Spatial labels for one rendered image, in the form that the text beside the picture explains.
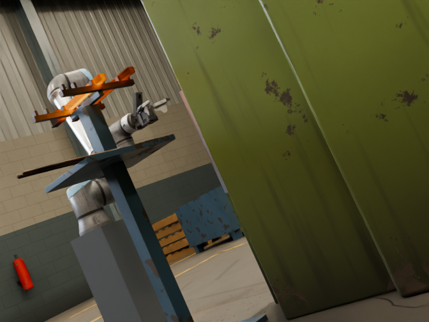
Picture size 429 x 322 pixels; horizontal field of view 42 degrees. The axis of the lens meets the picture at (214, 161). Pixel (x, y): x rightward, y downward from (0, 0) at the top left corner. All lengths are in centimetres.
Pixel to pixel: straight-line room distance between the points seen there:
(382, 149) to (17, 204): 862
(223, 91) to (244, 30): 20
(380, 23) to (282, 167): 54
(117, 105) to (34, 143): 212
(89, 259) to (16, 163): 709
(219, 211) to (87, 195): 446
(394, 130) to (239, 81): 54
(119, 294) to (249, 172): 139
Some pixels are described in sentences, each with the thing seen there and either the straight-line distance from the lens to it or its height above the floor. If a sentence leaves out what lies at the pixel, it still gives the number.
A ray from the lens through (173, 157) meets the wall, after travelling 1193.
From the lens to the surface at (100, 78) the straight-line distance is 200.
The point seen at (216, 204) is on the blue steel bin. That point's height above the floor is 52.
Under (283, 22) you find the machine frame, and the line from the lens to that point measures 161.
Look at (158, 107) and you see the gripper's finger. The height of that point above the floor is 98.
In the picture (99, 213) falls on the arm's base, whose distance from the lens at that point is 306.
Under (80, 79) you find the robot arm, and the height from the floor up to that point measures 135.
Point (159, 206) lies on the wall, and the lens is 1125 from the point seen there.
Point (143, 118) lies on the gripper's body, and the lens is 266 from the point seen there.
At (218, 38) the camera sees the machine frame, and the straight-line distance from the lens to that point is 183.
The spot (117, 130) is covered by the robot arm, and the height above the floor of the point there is 97.
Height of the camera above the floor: 41
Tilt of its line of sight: 5 degrees up
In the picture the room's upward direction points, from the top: 25 degrees counter-clockwise
